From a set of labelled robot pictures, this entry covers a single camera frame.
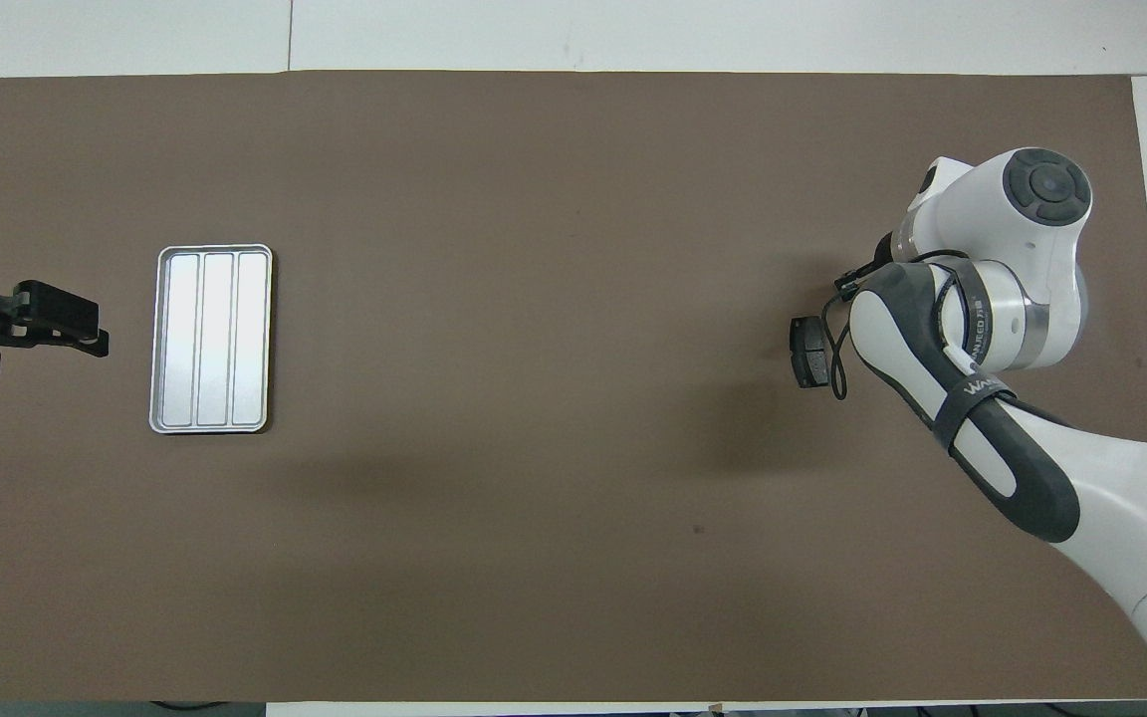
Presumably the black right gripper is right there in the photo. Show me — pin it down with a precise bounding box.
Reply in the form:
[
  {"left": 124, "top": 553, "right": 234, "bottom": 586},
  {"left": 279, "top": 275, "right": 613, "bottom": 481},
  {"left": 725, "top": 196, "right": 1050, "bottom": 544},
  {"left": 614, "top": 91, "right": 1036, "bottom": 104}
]
[{"left": 834, "top": 233, "right": 899, "bottom": 293}]

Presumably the silver metal tray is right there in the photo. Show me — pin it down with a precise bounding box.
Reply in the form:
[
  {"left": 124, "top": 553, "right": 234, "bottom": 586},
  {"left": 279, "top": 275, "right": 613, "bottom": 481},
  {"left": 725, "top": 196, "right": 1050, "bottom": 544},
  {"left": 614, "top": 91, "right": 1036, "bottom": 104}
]
[{"left": 149, "top": 244, "right": 274, "bottom": 435}]

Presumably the rectangular dark brake pad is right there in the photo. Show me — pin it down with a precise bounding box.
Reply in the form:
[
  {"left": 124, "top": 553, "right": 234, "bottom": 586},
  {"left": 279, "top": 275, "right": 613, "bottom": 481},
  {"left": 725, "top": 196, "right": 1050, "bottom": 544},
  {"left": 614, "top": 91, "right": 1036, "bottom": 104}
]
[{"left": 790, "top": 316, "right": 831, "bottom": 390}]

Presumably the brown table mat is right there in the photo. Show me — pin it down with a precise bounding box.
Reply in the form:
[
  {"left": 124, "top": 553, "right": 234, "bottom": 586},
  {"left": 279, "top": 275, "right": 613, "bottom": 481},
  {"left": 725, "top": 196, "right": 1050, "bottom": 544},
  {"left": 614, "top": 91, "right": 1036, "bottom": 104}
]
[{"left": 0, "top": 70, "right": 1147, "bottom": 703}]

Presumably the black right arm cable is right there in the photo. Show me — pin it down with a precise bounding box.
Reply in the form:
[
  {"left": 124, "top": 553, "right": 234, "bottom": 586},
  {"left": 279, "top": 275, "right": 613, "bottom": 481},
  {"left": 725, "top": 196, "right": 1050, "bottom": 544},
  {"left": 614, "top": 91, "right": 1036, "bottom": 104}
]
[{"left": 821, "top": 249, "right": 973, "bottom": 402}]

